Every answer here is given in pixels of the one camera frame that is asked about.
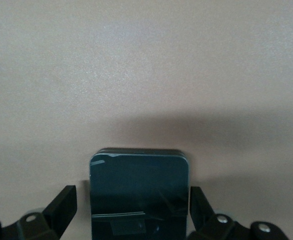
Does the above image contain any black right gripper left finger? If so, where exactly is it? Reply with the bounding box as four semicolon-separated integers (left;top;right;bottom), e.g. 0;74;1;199
0;184;78;240

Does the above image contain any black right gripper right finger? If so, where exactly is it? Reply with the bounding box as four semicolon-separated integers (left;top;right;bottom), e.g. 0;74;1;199
187;186;291;240

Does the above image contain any black phone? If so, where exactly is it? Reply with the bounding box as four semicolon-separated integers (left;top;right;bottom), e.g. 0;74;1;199
89;147;190;240

